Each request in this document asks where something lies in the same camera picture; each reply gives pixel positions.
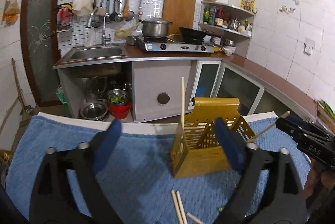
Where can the green bottle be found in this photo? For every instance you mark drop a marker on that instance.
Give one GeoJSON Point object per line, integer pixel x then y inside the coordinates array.
{"type": "Point", "coordinates": [206, 16]}

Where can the hanging wooden spatula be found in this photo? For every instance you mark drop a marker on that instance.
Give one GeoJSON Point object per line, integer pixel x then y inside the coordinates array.
{"type": "Point", "coordinates": [126, 9]}

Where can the brown framed glass door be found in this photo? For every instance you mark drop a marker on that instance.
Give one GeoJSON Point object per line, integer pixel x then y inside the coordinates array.
{"type": "Point", "coordinates": [42, 30]}

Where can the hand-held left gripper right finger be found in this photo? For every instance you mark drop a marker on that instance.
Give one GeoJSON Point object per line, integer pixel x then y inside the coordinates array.
{"type": "Point", "coordinates": [230, 145]}

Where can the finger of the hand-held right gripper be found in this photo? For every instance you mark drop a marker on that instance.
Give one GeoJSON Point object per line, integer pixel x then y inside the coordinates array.
{"type": "Point", "coordinates": [306, 144]}
{"type": "Point", "coordinates": [308, 127]}

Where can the steel sink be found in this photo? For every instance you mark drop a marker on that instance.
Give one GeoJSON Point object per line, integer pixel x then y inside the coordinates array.
{"type": "Point", "coordinates": [96, 52]}

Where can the wooden cutting board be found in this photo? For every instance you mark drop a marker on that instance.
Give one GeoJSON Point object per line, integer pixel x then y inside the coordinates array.
{"type": "Point", "coordinates": [179, 6]}

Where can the wooden stick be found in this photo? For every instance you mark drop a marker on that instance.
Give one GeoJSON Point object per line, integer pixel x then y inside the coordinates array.
{"type": "Point", "coordinates": [18, 85]}

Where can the steel gas stove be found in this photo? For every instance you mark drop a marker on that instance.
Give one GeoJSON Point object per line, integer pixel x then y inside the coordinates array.
{"type": "Point", "coordinates": [178, 47]}

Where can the gold perforated utensil holder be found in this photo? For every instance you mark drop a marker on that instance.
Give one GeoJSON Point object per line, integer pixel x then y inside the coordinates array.
{"type": "Point", "coordinates": [199, 158]}

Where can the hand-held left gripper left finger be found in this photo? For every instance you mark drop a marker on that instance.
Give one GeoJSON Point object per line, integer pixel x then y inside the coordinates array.
{"type": "Point", "coordinates": [111, 137]}

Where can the hanging steel ladle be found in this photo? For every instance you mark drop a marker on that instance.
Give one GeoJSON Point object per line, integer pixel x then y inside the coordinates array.
{"type": "Point", "coordinates": [119, 17]}

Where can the stack of small bowls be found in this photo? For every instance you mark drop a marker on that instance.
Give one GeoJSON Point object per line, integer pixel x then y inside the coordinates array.
{"type": "Point", "coordinates": [229, 48]}

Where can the white hanging cloth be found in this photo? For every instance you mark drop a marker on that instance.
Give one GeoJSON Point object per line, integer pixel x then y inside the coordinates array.
{"type": "Point", "coordinates": [82, 4]}

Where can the steel bowl with greens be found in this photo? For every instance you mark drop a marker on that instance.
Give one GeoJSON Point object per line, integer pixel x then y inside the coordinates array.
{"type": "Point", "coordinates": [117, 98]}

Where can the grey corner shelf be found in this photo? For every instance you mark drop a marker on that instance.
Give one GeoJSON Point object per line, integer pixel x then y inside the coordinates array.
{"type": "Point", "coordinates": [230, 7]}

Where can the hanging plastic bag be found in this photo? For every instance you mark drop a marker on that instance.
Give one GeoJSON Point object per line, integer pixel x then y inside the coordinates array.
{"type": "Point", "coordinates": [10, 10]}

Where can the black wok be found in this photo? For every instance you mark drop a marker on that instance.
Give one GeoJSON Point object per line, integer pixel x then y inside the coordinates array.
{"type": "Point", "coordinates": [192, 33]}

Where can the steel faucet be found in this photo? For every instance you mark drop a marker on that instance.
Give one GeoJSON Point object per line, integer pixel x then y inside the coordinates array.
{"type": "Point", "coordinates": [104, 30]}

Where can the white wall hook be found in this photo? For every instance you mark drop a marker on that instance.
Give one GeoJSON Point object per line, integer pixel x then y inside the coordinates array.
{"type": "Point", "coordinates": [285, 9]}

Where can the blue towel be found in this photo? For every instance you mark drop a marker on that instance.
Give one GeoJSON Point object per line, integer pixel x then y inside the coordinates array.
{"type": "Point", "coordinates": [146, 161]}

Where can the white wall socket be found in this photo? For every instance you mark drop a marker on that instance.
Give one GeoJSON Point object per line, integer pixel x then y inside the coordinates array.
{"type": "Point", "coordinates": [309, 46]}

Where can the yellow wall poster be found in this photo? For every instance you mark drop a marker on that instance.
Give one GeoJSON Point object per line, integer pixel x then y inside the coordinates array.
{"type": "Point", "coordinates": [247, 3]}

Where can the white soap bottle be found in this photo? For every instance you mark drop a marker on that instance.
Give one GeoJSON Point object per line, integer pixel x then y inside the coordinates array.
{"type": "Point", "coordinates": [89, 38]}

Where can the large steel pot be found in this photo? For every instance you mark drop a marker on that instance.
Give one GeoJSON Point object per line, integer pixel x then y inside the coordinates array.
{"type": "Point", "coordinates": [95, 88]}

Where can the kitchen counter cabinet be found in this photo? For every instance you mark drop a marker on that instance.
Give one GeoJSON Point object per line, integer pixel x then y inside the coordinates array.
{"type": "Point", "coordinates": [157, 77]}

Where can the red label sauce bottle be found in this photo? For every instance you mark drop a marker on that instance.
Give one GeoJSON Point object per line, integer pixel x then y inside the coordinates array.
{"type": "Point", "coordinates": [219, 18]}

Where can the stack of steel bowls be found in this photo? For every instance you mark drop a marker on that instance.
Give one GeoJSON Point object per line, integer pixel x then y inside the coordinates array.
{"type": "Point", "coordinates": [94, 110]}

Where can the steel cooking pot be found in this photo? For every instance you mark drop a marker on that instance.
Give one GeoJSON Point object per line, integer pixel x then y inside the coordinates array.
{"type": "Point", "coordinates": [155, 29]}

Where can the person's right hand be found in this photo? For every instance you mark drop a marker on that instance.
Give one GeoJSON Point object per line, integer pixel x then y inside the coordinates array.
{"type": "Point", "coordinates": [314, 179]}

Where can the green vegetables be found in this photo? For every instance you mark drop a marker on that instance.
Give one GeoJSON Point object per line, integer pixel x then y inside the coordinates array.
{"type": "Point", "coordinates": [327, 108]}

